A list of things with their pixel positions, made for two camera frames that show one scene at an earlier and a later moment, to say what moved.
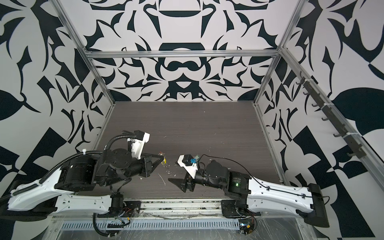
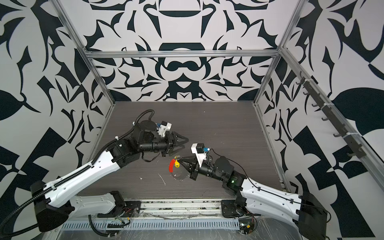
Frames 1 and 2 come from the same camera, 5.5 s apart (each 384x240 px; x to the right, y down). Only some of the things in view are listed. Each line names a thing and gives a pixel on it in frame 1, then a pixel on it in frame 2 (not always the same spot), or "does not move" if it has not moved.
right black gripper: [185, 183] to [194, 165]
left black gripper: [147, 165] to [171, 142]
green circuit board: [246, 226] does not move
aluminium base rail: [171, 208] does not move
